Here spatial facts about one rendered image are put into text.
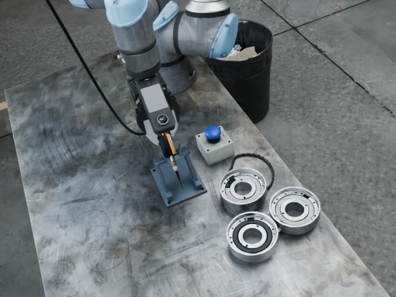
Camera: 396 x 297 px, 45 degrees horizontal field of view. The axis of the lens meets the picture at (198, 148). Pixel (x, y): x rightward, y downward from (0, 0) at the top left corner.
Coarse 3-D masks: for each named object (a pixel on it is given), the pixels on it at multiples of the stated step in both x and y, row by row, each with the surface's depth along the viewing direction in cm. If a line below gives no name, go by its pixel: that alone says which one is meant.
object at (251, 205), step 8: (240, 168) 109; (248, 168) 109; (224, 176) 108; (256, 176) 108; (224, 184) 108; (232, 184) 108; (240, 184) 109; (248, 184) 108; (264, 184) 106; (224, 192) 106; (232, 192) 106; (264, 192) 103; (224, 200) 105; (256, 200) 102; (264, 200) 105; (232, 208) 104; (240, 208) 103; (248, 208) 103; (256, 208) 105
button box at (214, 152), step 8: (200, 136) 118; (224, 136) 116; (200, 144) 116; (208, 144) 115; (216, 144) 115; (224, 144) 115; (232, 144) 115; (200, 152) 120; (208, 152) 114; (216, 152) 114; (224, 152) 116; (232, 152) 117; (208, 160) 115; (216, 160) 116
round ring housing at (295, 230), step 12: (276, 192) 103; (288, 192) 104; (300, 192) 103; (288, 204) 102; (300, 204) 102; (312, 204) 101; (276, 216) 100; (288, 216) 100; (300, 216) 99; (288, 228) 97; (300, 228) 96; (312, 228) 98
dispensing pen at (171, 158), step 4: (160, 136) 107; (164, 136) 106; (160, 140) 106; (164, 140) 106; (160, 144) 108; (164, 144) 106; (168, 144) 106; (164, 148) 106; (168, 148) 106; (164, 152) 106; (168, 152) 106; (172, 152) 106; (164, 156) 107; (168, 156) 106; (172, 156) 108; (172, 160) 108; (172, 164) 109; (176, 164) 109; (176, 168) 109; (176, 172) 109; (180, 180) 110
